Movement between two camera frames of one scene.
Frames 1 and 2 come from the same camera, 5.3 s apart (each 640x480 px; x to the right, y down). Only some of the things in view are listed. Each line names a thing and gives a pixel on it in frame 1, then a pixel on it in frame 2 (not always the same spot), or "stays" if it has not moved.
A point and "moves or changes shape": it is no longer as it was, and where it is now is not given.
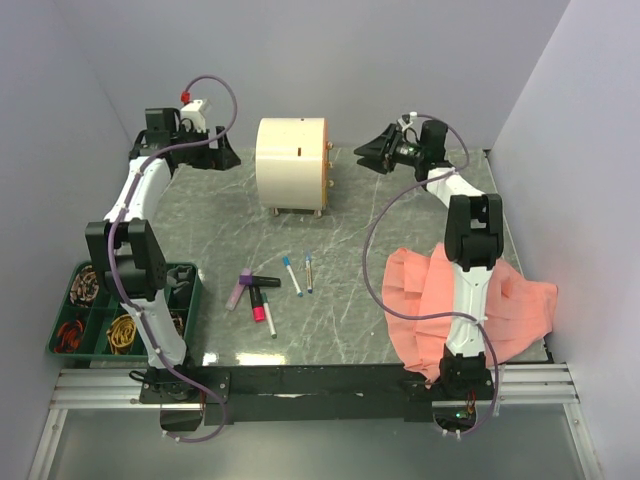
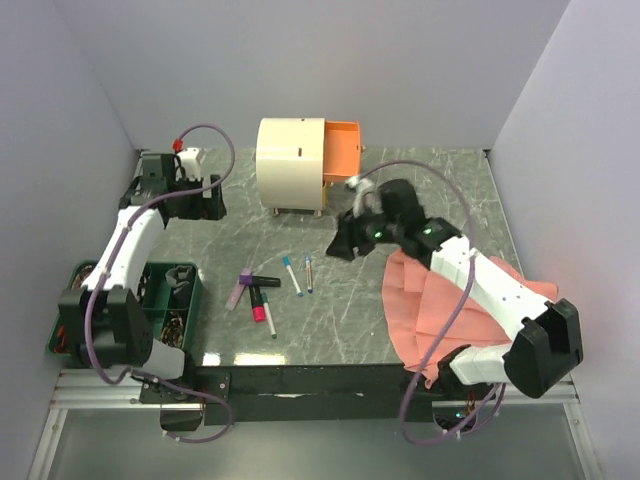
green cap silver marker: x=269 y=316 stays
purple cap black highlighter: x=259 y=281 stays
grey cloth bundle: x=173 y=278 stays
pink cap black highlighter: x=258 y=309 stays
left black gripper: x=221 y=158 to x=211 y=208
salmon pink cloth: x=519 y=310 stays
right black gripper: x=378 y=147 to x=349 y=235
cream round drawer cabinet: x=292 y=164 moves or changes shape
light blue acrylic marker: x=287 y=262 stays
